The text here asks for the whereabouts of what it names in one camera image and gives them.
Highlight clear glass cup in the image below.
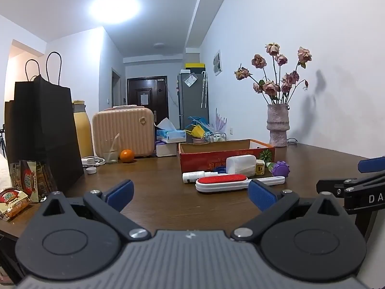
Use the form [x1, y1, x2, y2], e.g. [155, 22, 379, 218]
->
[102, 133, 120, 164]

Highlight blue tissue box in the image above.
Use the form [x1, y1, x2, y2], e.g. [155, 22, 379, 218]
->
[155, 118, 187, 144]

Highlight yellow watering can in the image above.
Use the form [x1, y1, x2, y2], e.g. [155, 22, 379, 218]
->
[183, 125, 205, 139]

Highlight round ceiling lamp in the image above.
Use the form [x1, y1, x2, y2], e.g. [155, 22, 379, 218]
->
[88, 0, 142, 25]

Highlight dark brown door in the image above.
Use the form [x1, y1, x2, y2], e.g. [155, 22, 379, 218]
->
[127, 76, 168, 124]

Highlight blue folded kite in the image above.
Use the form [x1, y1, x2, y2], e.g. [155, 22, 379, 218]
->
[188, 116, 210, 130]

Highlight white tube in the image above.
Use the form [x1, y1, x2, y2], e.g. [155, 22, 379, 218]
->
[182, 171, 219, 184]

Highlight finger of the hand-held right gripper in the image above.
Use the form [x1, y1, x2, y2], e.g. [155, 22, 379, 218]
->
[316, 171, 385, 200]
[357, 157, 385, 173]

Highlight white charger with cable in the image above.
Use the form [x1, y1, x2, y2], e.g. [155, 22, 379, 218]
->
[81, 156, 106, 167]

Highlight small cart with bottles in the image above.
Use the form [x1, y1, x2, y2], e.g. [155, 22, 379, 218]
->
[204, 131, 228, 142]

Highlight wall picture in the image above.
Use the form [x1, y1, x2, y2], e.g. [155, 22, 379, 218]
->
[212, 49, 223, 77]

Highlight white plastic container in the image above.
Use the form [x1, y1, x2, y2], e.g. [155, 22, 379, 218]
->
[225, 154, 257, 177]

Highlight black paper bag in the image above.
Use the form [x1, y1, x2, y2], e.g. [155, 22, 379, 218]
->
[4, 51, 85, 201]

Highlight pale purple feather decoration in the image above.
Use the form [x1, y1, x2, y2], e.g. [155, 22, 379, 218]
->
[215, 108, 228, 133]

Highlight black tripod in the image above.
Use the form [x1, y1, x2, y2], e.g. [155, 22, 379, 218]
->
[0, 123, 8, 159]

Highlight dried pink roses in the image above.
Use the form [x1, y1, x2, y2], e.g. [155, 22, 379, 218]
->
[234, 42, 313, 106]

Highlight grey inner door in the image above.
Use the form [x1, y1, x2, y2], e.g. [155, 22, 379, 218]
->
[111, 67, 122, 108]

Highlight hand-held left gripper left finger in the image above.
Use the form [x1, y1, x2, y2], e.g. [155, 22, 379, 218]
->
[41, 180, 151, 242]

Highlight yellow thermos jug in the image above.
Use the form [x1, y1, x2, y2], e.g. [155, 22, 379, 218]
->
[72, 100, 95, 159]

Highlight red and white lint brush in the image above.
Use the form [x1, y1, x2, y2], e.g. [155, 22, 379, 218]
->
[195, 174, 286, 193]

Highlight red cardboard box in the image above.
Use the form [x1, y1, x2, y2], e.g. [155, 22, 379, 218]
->
[178, 139, 276, 174]

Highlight grey refrigerator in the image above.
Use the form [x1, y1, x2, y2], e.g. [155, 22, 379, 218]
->
[177, 69, 210, 130]

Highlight white folded umbrella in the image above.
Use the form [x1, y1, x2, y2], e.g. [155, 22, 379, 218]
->
[200, 70, 209, 109]

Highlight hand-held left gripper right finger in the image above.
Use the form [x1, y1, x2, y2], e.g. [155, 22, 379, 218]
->
[231, 180, 346, 242]

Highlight white box with purple lid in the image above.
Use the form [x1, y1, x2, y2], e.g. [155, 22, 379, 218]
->
[155, 141, 178, 157]

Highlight purple ridged cap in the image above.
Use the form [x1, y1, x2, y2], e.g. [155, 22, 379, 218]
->
[272, 161, 291, 178]

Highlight clear striped snack packet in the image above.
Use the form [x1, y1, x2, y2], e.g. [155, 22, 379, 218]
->
[9, 159, 58, 204]

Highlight pink ribbed suitcase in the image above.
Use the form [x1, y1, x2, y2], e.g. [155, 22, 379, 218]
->
[92, 105, 156, 159]

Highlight pink stone vase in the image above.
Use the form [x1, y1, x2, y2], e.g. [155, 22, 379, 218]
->
[266, 104, 291, 148]

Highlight orange snack packet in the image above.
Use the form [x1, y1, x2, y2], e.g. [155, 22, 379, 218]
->
[0, 187, 32, 222]

